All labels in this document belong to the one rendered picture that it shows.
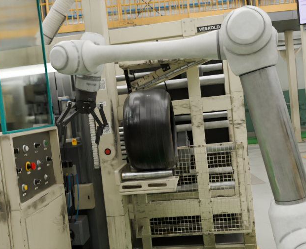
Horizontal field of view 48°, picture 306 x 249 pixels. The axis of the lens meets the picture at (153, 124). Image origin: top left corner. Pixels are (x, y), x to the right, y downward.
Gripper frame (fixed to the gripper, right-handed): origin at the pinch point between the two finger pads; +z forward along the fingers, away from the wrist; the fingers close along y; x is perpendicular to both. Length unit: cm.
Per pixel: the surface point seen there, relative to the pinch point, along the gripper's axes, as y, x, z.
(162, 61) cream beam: 83, 91, -31
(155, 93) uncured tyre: 65, 61, -12
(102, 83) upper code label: 39, 88, -11
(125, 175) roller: 52, 60, 42
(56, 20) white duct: 18, 147, -47
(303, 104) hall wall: 947, 614, 61
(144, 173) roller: 62, 53, 38
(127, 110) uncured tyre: 47, 62, 0
